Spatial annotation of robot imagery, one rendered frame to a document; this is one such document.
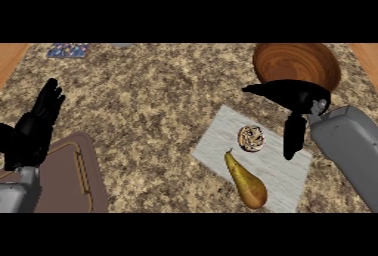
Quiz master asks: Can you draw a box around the blue patterned flat object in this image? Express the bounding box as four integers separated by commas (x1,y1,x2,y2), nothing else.
46,42,92,59

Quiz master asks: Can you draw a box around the yellow-brown pear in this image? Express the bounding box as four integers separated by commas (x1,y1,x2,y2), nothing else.
223,148,269,211

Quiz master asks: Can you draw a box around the pale grey placemat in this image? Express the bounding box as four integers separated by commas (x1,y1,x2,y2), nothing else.
191,104,315,214

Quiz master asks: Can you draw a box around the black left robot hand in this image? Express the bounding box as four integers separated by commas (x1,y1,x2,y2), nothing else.
0,77,68,172

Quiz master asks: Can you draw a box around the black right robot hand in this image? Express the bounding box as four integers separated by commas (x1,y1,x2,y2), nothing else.
241,79,332,161

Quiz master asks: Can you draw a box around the brown wooden bowl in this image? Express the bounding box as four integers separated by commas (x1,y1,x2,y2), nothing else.
251,42,343,93

